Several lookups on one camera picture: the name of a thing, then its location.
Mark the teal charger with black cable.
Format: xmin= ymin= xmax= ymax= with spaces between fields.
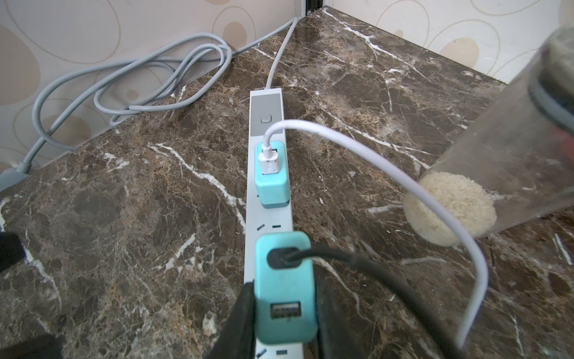
xmin=254 ymin=232 xmax=463 ymax=358

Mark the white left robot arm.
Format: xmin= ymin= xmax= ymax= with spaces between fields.
xmin=1 ymin=232 xmax=64 ymax=358

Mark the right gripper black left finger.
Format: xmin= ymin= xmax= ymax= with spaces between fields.
xmin=207 ymin=282 xmax=256 ymax=359

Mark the clear jar with rice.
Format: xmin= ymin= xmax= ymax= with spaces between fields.
xmin=419 ymin=24 xmax=573 ymax=238

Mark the white power strip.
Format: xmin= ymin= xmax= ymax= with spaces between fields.
xmin=243 ymin=87 xmax=306 ymax=359

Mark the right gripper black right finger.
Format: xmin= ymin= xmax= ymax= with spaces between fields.
xmin=314 ymin=265 xmax=366 ymax=358

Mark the grey power strip cord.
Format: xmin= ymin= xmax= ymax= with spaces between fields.
xmin=0 ymin=16 xmax=299 ymax=194

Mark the teal charger plug white cable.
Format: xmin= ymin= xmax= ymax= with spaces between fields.
xmin=254 ymin=119 xmax=490 ymax=351

